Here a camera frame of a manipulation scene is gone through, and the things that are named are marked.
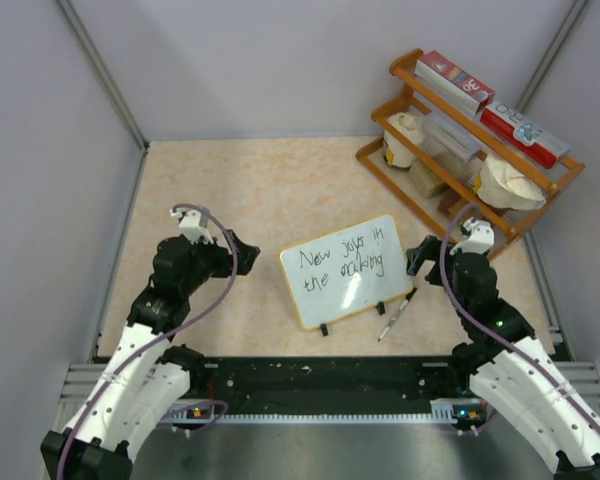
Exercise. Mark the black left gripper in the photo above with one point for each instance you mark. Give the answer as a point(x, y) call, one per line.
point(245, 254)

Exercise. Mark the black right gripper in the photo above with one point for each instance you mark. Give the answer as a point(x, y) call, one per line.
point(430, 249)

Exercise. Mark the white board yellow frame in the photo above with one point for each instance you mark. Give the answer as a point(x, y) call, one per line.
point(345, 272)

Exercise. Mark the black white marker pen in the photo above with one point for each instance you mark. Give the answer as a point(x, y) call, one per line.
point(397, 314)

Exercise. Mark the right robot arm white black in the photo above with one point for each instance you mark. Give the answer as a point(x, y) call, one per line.
point(506, 364)

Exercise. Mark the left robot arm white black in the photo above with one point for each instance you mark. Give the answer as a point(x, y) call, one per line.
point(146, 374)

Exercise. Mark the black board stand foot right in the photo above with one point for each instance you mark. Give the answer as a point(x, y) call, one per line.
point(380, 308)

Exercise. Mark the brown red blocks on shelf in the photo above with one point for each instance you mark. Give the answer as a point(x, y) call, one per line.
point(447, 206)

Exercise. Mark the tan block on shelf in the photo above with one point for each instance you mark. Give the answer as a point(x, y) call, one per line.
point(426, 181)

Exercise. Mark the grey clear plastic box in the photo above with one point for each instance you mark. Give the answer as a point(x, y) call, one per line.
point(450, 147)

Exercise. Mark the wooden two tier shelf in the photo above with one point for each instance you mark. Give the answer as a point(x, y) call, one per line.
point(509, 225)

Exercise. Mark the red toothpaste box lower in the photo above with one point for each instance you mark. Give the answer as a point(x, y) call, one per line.
point(533, 141)

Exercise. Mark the red toothpaste box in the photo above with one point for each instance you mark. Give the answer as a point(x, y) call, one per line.
point(453, 84)
point(533, 141)

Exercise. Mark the red toothpaste box upper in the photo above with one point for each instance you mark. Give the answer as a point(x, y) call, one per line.
point(453, 84)

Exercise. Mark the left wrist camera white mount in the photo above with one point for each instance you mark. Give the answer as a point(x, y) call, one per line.
point(192, 224)

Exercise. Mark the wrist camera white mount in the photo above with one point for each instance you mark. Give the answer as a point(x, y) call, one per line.
point(479, 238)
point(192, 224)

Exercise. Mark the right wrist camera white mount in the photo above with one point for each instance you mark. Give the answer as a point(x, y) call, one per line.
point(479, 238)

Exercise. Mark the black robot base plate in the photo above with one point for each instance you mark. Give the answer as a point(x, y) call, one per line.
point(364, 385)

